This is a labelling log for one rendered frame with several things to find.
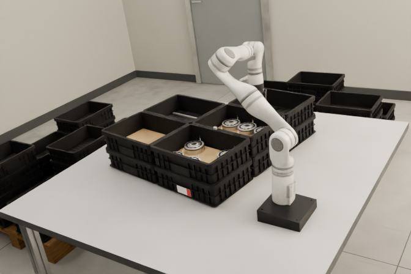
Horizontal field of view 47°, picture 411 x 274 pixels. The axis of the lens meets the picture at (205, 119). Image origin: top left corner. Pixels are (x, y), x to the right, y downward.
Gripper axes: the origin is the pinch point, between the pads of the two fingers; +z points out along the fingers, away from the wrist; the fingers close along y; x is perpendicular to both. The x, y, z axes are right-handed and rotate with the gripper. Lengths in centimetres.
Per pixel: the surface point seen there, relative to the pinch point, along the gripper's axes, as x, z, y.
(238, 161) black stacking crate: -7.9, 14.7, -27.6
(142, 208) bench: 22, 30, -65
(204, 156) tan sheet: 12.7, 16.6, -29.4
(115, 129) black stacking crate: 69, 9, -40
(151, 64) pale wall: 350, 75, 219
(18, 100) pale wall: 351, 61, 28
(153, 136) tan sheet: 55, 16, -26
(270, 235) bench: -40, 30, -50
